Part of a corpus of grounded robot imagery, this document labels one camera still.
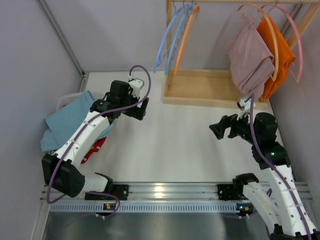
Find pink hanger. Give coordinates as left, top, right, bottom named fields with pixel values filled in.
left=261, top=3, right=303, bottom=83

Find slotted cable duct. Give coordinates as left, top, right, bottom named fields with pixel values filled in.
left=50, top=201, right=253, bottom=214

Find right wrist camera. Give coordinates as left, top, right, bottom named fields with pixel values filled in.
left=236, top=96, right=256, bottom=121

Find white plastic basket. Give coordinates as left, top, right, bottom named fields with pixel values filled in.
left=55, top=92, right=87, bottom=112

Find orange trousers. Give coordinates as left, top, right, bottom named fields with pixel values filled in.
left=257, top=18, right=296, bottom=101

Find red trousers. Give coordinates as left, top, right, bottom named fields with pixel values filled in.
left=81, top=137, right=107, bottom=164

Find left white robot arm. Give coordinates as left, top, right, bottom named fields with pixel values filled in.
left=41, top=78, right=149, bottom=198

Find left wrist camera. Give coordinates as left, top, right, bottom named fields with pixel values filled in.
left=128, top=75, right=145, bottom=99

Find aluminium corner post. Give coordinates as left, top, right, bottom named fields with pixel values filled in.
left=35, top=0, right=85, bottom=77

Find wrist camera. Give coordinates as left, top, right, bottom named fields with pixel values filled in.
left=236, top=96, right=256, bottom=121
left=128, top=75, right=145, bottom=99

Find wooden clothes rack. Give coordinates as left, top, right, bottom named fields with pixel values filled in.
left=163, top=0, right=320, bottom=108

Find orange hanger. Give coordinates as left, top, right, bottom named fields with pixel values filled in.
left=173, top=4, right=200, bottom=76
left=236, top=3, right=280, bottom=82

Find light blue plastic hanger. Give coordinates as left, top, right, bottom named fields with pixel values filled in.
left=153, top=0, right=193, bottom=76

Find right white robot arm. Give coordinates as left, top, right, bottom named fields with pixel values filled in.
left=209, top=112, right=320, bottom=240

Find aluminium mounting rail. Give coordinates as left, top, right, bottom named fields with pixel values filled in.
left=39, top=181, right=313, bottom=201

